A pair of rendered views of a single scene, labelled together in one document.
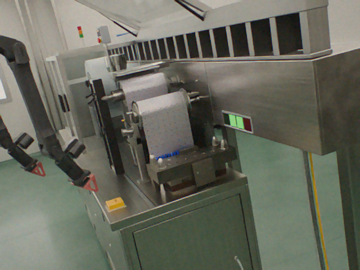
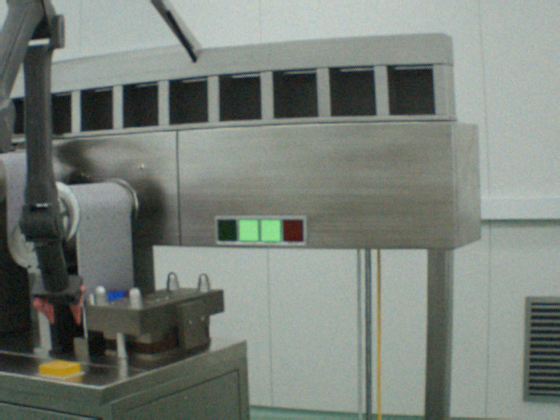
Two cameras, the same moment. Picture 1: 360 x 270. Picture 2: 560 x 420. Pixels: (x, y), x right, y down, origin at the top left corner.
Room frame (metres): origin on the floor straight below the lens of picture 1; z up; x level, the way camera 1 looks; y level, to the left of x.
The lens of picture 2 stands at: (-0.17, 1.50, 1.37)
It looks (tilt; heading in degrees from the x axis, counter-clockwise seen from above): 3 degrees down; 315
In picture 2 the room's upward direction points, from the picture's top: 2 degrees counter-clockwise
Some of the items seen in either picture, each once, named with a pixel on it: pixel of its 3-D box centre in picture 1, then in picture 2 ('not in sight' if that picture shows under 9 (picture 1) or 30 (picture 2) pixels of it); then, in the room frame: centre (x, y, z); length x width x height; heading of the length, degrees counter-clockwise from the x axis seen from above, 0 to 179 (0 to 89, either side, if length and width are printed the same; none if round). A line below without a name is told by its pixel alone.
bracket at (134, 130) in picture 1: (136, 153); (42, 293); (1.93, 0.22, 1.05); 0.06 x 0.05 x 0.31; 108
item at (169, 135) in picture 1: (169, 137); (106, 264); (1.89, 0.04, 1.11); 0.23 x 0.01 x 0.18; 108
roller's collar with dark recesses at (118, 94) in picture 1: (117, 95); not in sight; (2.14, 0.27, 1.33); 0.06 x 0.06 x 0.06; 18
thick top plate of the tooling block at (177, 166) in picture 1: (191, 161); (157, 309); (1.79, -0.04, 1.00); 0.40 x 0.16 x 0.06; 108
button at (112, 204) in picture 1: (115, 203); (59, 369); (1.68, 0.34, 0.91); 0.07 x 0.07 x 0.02; 18
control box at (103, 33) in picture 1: (102, 35); not in sight; (2.44, 0.31, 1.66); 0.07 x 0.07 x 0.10; 29
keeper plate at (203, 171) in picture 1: (203, 172); (192, 324); (1.70, -0.09, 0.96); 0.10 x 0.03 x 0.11; 108
